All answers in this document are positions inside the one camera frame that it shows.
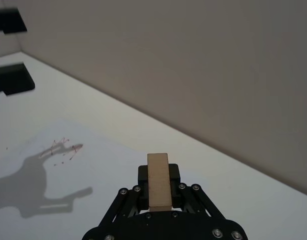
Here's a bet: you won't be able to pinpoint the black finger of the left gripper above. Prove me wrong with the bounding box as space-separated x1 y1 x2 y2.
0 7 28 35
0 62 36 104

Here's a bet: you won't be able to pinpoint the tan wooden rectangular block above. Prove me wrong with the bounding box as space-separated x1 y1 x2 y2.
146 152 173 213

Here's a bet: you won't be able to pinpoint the white paper sheet, red marks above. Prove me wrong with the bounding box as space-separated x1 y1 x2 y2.
0 119 151 240

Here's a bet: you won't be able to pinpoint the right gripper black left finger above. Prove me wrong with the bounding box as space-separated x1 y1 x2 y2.
96 164 150 228

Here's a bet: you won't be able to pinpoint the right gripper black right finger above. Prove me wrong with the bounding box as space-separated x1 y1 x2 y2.
168 163 226 220

